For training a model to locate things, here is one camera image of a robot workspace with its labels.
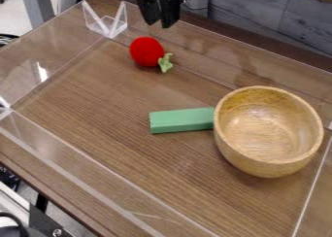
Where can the green rectangular block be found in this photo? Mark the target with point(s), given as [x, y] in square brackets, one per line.
[182, 120]

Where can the wooden bowl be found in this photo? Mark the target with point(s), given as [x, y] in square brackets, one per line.
[268, 131]

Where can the grey metal post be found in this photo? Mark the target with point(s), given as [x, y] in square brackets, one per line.
[39, 11]

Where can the clear acrylic corner bracket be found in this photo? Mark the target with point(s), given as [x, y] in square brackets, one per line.
[107, 26]

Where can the black table clamp mount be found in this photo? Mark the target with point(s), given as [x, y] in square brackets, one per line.
[47, 226]

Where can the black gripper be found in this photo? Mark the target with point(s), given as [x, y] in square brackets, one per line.
[168, 14]

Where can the red knitted strawberry fruit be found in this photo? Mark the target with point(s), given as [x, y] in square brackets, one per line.
[148, 53]

